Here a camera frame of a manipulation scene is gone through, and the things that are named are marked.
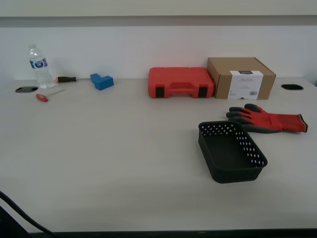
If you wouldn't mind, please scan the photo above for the red grey work glove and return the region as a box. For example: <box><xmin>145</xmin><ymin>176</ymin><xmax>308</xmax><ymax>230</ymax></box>
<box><xmin>225</xmin><ymin>103</ymin><xmax>309</xmax><ymax>135</ymax></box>

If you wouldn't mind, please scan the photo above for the black perforated plastic basket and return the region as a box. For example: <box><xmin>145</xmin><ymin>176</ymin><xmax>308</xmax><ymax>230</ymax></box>
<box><xmin>198</xmin><ymin>120</ymin><xmax>268</xmax><ymax>184</ymax></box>

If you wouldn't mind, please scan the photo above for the red plastic tool case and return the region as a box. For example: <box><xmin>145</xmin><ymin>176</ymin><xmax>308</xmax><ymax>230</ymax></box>
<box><xmin>148</xmin><ymin>66</ymin><xmax>215</xmax><ymax>99</ymax></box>

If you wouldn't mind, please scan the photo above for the blue plastic block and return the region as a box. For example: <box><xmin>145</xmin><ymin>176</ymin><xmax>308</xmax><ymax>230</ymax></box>
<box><xmin>89</xmin><ymin>73</ymin><xmax>114</xmax><ymax>92</ymax></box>

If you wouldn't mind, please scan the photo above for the brown cardboard box white label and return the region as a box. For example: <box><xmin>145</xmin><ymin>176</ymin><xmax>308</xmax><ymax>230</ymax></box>
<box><xmin>207</xmin><ymin>57</ymin><xmax>277</xmax><ymax>101</ymax></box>

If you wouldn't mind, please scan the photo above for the clear plastic water bottle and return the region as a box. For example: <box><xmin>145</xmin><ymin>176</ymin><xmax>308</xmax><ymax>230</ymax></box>
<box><xmin>28</xmin><ymin>44</ymin><xmax>55</xmax><ymax>90</ymax></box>

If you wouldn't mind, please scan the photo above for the orange black handled screwdriver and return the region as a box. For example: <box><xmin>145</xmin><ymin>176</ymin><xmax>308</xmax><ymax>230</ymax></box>
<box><xmin>55</xmin><ymin>76</ymin><xmax>92</xmax><ymax>83</ymax></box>

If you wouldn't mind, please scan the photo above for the black cable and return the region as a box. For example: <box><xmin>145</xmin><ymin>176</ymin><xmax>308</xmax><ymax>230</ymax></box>
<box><xmin>0</xmin><ymin>190</ymin><xmax>57</xmax><ymax>238</ymax></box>

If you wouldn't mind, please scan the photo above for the black robot frame part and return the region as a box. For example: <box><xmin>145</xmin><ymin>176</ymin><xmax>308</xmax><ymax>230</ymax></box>
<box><xmin>0</xmin><ymin>205</ymin><xmax>33</xmax><ymax>238</ymax></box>

